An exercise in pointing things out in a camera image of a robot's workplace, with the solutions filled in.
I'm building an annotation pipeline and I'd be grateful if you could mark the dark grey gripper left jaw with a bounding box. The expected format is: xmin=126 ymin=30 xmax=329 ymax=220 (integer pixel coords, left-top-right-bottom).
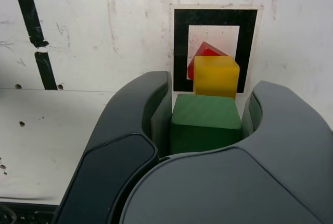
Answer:
xmin=53 ymin=70 xmax=174 ymax=224

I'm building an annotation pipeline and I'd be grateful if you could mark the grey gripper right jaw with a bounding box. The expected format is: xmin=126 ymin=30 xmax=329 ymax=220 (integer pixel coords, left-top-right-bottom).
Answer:
xmin=118 ymin=80 xmax=333 ymax=224

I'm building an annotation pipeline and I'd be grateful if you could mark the green cube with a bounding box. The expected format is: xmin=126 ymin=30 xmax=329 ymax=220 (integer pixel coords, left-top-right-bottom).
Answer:
xmin=170 ymin=93 xmax=243 ymax=155

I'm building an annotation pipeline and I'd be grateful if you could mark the yellow cube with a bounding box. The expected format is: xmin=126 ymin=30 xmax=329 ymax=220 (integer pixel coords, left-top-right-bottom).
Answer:
xmin=193 ymin=55 xmax=240 ymax=99

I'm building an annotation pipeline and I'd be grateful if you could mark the red cube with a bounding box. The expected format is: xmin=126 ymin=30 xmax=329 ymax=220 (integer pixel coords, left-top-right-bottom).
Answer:
xmin=186 ymin=41 xmax=231 ymax=81

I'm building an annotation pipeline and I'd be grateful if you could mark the black tape square outline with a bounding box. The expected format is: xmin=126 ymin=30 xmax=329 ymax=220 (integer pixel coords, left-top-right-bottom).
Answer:
xmin=173 ymin=8 xmax=258 ymax=94

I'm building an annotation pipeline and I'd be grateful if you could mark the black keyboard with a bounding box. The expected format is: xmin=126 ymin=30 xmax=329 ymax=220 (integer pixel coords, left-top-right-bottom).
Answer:
xmin=0 ymin=202 xmax=59 ymax=224

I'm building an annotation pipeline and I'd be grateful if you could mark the black tape strip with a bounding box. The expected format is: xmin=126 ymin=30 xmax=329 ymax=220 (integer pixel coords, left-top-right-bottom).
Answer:
xmin=9 ymin=0 xmax=58 ymax=91

